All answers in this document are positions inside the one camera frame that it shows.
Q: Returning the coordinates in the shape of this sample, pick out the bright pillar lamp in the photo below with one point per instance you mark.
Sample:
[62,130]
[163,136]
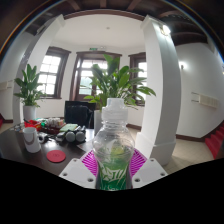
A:
[165,30]

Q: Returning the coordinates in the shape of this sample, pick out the tray of small jars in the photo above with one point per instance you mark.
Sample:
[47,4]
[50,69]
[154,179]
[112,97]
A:
[53,124]

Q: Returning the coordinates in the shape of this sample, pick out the red carpeted staircase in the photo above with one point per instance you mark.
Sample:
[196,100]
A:
[216,141]

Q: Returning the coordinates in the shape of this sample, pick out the green exit sign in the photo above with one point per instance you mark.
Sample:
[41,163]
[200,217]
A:
[93,49]

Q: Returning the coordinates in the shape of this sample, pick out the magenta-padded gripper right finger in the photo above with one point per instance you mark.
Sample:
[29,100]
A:
[148,171]

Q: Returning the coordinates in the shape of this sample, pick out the black chair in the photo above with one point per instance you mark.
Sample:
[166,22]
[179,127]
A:
[78,113]

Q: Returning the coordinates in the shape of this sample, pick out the red box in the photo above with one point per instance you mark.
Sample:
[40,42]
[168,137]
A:
[32,124]

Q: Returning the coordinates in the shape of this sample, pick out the dark wooden double door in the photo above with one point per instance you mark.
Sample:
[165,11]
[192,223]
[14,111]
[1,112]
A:
[83,76]

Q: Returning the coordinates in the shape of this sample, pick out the large potted leafy plant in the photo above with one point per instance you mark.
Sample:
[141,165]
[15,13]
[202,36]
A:
[116,81]

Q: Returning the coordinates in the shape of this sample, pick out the green book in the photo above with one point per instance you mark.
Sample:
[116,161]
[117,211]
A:
[68,127]

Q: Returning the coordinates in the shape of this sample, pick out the small wall lamp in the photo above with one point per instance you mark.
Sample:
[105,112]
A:
[182,65]

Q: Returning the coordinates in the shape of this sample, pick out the clear green-labelled drink bottle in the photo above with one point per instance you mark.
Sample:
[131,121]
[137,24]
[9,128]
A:
[113,150]

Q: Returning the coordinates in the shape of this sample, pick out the green box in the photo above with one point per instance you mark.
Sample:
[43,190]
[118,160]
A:
[41,121]

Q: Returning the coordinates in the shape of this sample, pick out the white mug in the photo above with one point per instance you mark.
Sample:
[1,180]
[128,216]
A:
[31,140]

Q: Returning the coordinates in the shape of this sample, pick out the white wall radiator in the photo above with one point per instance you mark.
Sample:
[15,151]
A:
[207,100]
[5,85]

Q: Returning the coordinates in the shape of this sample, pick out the flat round red coaster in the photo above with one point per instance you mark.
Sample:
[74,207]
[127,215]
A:
[56,156]

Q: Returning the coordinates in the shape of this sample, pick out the dark-framed window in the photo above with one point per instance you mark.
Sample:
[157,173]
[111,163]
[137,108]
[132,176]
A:
[48,71]
[141,68]

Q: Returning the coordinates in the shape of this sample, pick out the small potted leafy plant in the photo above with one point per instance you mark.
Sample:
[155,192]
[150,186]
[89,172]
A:
[28,88]

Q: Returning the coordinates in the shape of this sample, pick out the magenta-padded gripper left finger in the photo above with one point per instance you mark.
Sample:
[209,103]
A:
[76,171]

